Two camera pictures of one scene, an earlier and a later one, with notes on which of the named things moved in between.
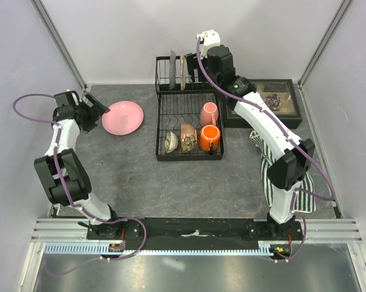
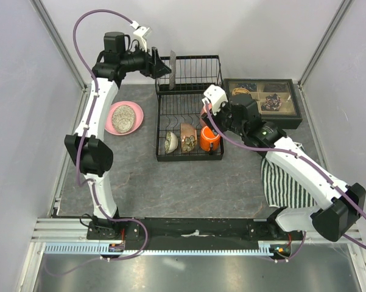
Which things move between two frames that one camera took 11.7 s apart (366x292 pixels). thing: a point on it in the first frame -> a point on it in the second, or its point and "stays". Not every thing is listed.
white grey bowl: [171, 142] stays
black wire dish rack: [188, 117] stays
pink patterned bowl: [188, 137] stays
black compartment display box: [279, 95] stays
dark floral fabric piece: [273, 102] stays
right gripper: [193, 63] -> [215, 117]
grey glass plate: [172, 70] stays
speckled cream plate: [183, 72] -> [123, 118]
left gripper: [97, 111] -> [153, 66]
